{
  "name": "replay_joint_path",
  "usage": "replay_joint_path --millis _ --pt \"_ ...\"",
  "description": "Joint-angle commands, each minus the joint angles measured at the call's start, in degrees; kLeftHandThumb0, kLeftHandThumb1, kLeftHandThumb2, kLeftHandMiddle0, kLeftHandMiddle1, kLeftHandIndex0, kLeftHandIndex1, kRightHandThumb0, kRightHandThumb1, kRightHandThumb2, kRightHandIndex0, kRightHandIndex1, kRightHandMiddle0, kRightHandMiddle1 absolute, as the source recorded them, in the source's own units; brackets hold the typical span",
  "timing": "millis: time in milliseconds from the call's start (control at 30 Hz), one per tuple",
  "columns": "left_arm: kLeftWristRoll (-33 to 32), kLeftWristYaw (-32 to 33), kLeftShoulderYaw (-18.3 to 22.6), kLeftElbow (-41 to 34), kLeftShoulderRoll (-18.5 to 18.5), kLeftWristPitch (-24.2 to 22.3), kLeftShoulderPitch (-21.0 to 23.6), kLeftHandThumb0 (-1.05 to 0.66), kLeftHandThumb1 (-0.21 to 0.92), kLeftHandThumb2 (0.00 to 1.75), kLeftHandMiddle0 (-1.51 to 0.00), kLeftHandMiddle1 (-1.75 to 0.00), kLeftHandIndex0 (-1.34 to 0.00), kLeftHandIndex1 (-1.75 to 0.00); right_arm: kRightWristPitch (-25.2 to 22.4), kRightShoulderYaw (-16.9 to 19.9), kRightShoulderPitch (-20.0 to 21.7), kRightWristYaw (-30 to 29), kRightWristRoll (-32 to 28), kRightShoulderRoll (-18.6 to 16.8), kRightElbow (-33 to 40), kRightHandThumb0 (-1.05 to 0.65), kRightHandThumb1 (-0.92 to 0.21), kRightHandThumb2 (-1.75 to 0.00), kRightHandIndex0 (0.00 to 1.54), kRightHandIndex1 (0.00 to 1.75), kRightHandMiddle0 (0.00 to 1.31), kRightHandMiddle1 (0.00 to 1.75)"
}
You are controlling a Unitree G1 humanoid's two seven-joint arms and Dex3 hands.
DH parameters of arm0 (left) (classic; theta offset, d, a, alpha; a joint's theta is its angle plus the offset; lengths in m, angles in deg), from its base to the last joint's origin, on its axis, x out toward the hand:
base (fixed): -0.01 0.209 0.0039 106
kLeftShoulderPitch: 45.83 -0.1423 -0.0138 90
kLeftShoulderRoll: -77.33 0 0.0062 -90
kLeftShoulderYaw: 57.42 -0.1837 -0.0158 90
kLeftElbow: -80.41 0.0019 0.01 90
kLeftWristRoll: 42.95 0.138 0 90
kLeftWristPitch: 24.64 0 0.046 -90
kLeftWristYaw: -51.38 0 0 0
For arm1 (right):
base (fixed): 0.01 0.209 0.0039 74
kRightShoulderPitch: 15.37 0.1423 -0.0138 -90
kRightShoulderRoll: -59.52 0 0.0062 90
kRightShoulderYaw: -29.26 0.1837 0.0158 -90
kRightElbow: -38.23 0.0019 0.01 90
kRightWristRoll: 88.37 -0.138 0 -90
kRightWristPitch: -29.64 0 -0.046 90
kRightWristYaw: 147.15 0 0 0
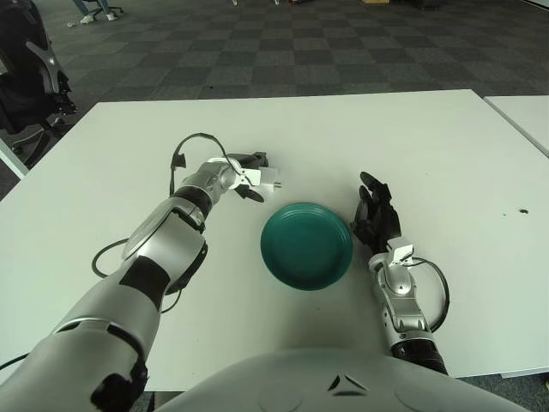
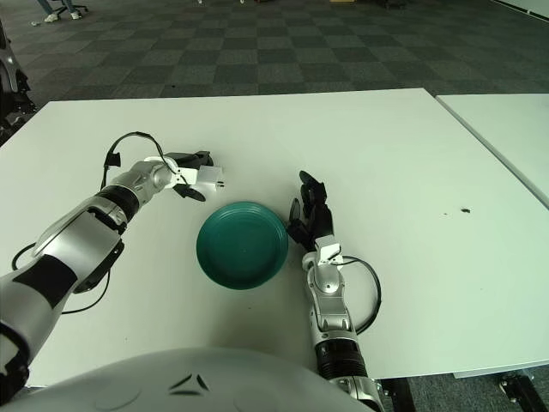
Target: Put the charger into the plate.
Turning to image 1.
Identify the seated person legs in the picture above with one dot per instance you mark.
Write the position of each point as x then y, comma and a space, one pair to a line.
88, 19

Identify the black rolling chair base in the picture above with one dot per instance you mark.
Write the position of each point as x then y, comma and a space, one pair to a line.
100, 10

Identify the black grey office chair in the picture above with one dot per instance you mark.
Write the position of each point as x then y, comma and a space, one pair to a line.
25, 86

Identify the cardboard box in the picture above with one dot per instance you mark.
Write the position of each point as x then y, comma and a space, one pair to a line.
375, 2

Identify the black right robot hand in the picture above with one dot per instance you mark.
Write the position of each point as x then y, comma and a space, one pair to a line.
381, 219

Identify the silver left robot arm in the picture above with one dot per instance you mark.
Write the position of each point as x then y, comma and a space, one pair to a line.
171, 240

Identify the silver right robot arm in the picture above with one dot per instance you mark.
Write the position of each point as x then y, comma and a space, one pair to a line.
403, 309

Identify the green plate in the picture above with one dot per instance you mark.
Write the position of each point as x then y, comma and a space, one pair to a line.
306, 249

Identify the white table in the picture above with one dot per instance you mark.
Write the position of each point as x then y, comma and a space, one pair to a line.
10, 159
523, 116

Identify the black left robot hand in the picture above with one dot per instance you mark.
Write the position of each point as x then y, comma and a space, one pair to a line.
253, 159

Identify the grey robot torso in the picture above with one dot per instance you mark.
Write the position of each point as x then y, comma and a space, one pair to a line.
321, 386

